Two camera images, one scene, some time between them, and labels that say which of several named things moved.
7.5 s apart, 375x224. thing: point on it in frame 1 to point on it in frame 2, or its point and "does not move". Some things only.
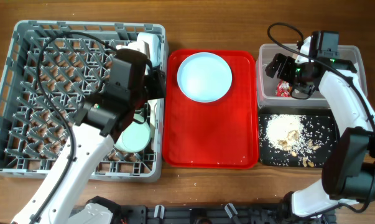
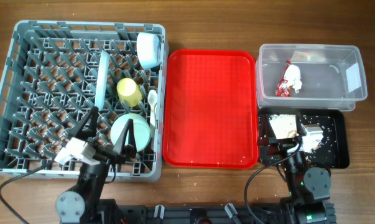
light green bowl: x=135 y=138 does not move
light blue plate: x=204 y=77 to x=102 y=83
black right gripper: x=283 y=74 to x=280 y=145
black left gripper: x=157 y=78 to x=127 y=151
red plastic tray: x=224 y=134 does not move
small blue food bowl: x=152 y=40 does not move
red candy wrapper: x=283 y=89 does not move
